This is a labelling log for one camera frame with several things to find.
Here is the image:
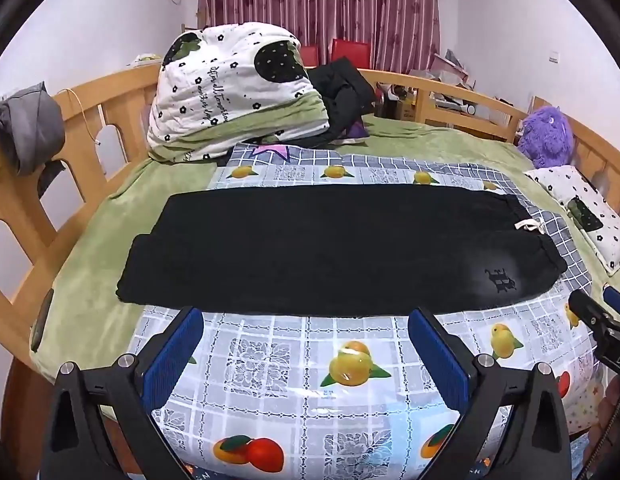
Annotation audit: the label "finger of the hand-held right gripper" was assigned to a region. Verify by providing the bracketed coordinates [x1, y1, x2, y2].
[568, 290, 616, 333]
[602, 284, 620, 322]

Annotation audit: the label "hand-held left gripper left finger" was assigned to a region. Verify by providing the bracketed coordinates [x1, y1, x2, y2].
[40, 306, 205, 480]

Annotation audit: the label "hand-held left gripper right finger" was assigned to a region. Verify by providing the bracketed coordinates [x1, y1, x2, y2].
[407, 306, 573, 480]

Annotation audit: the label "black pants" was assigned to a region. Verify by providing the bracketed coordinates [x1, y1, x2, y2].
[115, 184, 568, 318]

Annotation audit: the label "person's right hand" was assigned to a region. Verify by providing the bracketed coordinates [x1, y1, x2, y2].
[587, 375, 620, 466]

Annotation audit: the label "fruit-printed plastic sheet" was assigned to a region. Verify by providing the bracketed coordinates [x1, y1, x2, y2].
[125, 142, 610, 480]

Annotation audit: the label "white floral pillow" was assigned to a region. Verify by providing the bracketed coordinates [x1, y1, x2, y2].
[524, 164, 620, 277]

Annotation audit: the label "green bed blanket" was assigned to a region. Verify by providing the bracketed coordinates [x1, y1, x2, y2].
[29, 110, 558, 368]

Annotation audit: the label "purple plush toy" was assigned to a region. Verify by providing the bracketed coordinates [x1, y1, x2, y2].
[517, 105, 573, 170]

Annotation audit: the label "purple cloth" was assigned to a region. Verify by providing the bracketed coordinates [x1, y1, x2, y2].
[342, 120, 371, 141]

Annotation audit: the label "grey garment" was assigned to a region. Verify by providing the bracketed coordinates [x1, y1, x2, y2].
[0, 85, 66, 198]

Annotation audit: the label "black jacket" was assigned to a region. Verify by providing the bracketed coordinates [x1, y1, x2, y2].
[307, 57, 378, 143]

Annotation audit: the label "folded white floral quilt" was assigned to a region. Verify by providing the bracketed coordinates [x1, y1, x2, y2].
[146, 22, 331, 163]

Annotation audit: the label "maroon striped curtain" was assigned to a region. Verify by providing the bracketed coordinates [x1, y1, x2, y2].
[197, 0, 441, 73]

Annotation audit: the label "white charging cable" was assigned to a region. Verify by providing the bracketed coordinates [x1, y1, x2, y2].
[57, 87, 103, 147]

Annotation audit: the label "wooden bed frame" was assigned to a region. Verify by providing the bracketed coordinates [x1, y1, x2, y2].
[0, 65, 620, 480]

